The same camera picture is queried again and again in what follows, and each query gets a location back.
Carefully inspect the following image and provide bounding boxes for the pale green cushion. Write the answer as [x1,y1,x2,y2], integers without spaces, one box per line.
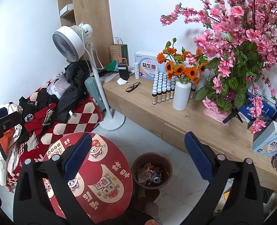
[84,76,106,112]

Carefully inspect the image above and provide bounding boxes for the white box with label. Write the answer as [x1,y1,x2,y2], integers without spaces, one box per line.
[59,3,74,17]

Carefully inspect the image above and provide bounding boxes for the pink blossom artificial plant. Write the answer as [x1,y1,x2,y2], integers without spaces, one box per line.
[159,0,277,134]

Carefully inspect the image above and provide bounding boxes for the black puffer jacket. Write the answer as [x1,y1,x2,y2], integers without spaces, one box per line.
[56,59,91,120]

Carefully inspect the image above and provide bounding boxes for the white ribbed vase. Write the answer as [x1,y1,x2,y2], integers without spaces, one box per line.
[172,80,192,111]

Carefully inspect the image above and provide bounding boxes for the person's bare leg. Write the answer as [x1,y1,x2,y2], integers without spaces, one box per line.
[144,202,163,225]

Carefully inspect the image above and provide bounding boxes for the wooden low cabinet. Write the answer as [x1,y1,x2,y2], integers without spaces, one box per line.
[102,74,277,216]

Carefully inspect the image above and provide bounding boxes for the green paper cone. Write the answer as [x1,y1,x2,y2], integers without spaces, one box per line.
[104,61,119,72]

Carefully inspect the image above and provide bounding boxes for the black mini tripod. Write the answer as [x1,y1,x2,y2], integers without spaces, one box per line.
[222,111,243,124]

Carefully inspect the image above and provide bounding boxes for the brown round bin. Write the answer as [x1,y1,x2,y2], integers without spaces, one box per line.
[131,152,173,189]

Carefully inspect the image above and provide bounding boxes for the small white blue supplement box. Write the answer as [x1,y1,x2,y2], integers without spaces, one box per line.
[252,121,277,158]

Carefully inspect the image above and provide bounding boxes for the white printed pillow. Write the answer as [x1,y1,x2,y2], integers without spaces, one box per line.
[46,73,71,98]

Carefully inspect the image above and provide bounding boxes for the black power bank orange handle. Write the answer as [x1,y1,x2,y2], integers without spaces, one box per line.
[118,58,130,81]

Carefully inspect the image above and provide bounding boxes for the group of small brown bottles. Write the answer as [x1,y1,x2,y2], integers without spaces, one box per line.
[151,72,197,105]

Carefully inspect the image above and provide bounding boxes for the blue cardboard box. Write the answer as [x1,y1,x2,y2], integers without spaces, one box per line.
[239,93,276,124]

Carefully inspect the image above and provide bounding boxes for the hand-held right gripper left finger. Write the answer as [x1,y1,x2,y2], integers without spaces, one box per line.
[13,132,94,225]

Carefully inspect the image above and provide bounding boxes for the white tube bottle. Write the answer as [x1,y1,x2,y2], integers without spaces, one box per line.
[133,62,140,80]

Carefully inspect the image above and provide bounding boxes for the orange artificial flowers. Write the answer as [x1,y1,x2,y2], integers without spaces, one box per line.
[156,38,210,86]

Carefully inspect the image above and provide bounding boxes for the black garment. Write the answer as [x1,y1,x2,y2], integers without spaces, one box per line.
[18,88,59,123]

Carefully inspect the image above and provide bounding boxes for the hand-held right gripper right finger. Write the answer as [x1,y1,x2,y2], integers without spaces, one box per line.
[179,131,264,225]

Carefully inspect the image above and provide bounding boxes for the white red snack package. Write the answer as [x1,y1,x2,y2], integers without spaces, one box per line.
[138,162,154,184]

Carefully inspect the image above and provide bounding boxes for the brown paper bag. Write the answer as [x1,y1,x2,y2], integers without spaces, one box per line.
[109,37,124,62]

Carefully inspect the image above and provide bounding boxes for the wooden bookshelf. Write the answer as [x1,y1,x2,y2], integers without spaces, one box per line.
[56,0,114,64]

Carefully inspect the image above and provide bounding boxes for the pink wrapped flower pot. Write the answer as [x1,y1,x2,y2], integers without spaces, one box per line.
[202,97,232,126]

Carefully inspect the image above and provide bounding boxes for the red printed round table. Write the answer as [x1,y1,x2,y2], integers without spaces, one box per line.
[41,132,134,224]

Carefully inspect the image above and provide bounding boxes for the white orange jacket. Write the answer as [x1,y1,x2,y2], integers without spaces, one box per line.
[0,103,24,188]

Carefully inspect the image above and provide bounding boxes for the black eyeglasses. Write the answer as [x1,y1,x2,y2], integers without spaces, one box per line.
[125,82,141,93]

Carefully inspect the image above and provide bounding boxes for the red knitted garment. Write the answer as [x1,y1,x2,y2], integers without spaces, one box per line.
[23,103,59,144]

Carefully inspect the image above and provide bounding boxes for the dark green paper bag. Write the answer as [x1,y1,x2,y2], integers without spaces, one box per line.
[121,44,130,63]

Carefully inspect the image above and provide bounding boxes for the white standing fan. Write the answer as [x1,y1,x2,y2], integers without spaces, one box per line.
[52,23,126,131]

